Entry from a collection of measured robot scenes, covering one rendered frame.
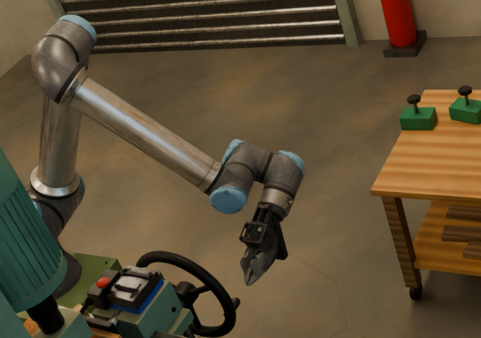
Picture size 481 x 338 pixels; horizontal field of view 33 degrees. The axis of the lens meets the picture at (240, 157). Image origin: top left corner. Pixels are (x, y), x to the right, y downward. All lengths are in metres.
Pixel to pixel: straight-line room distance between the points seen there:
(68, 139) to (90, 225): 1.61
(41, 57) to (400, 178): 1.19
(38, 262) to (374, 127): 2.53
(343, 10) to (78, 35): 2.51
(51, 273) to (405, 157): 1.45
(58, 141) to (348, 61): 2.39
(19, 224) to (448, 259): 1.68
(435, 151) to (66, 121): 1.18
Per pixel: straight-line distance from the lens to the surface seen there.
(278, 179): 2.18
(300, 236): 3.35
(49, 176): 2.47
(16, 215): 1.51
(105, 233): 3.84
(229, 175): 2.09
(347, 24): 4.50
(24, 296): 1.57
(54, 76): 2.06
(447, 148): 2.70
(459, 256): 2.82
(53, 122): 2.33
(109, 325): 1.78
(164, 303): 1.86
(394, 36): 4.32
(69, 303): 2.49
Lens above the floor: 2.11
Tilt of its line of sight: 32 degrees down
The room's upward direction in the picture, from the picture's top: 21 degrees counter-clockwise
